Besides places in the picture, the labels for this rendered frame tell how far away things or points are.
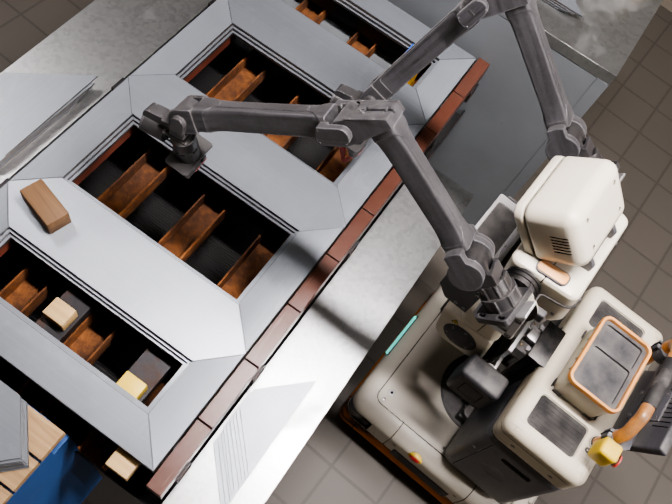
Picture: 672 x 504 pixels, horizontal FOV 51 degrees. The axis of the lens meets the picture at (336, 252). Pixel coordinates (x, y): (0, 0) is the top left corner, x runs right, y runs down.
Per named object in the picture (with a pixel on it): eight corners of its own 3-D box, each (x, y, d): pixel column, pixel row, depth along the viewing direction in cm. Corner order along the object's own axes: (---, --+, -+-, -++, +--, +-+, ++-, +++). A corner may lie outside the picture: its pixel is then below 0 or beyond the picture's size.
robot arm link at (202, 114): (351, 152, 132) (371, 122, 139) (346, 125, 128) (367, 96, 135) (168, 138, 149) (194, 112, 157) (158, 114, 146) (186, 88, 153)
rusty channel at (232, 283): (79, 451, 167) (76, 448, 163) (419, 52, 242) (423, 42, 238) (105, 471, 167) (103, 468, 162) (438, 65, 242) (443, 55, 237)
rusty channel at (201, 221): (15, 402, 169) (10, 397, 165) (372, 21, 244) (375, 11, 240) (40, 421, 168) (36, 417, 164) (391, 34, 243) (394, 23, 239)
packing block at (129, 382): (114, 390, 165) (112, 386, 162) (128, 374, 167) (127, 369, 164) (134, 405, 165) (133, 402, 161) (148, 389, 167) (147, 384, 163)
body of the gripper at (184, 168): (164, 163, 164) (159, 151, 157) (192, 131, 166) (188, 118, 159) (186, 179, 164) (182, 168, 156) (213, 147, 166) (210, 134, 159)
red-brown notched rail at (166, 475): (147, 488, 158) (145, 485, 153) (472, 69, 231) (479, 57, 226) (161, 499, 158) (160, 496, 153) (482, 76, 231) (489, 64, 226)
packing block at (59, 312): (44, 317, 169) (41, 311, 166) (59, 302, 172) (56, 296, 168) (63, 331, 169) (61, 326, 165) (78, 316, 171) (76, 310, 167)
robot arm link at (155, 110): (184, 123, 145) (205, 102, 151) (136, 97, 146) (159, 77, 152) (177, 163, 154) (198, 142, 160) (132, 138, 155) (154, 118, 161)
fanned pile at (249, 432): (182, 482, 168) (181, 480, 165) (276, 357, 186) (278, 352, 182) (222, 513, 167) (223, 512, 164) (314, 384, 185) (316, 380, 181)
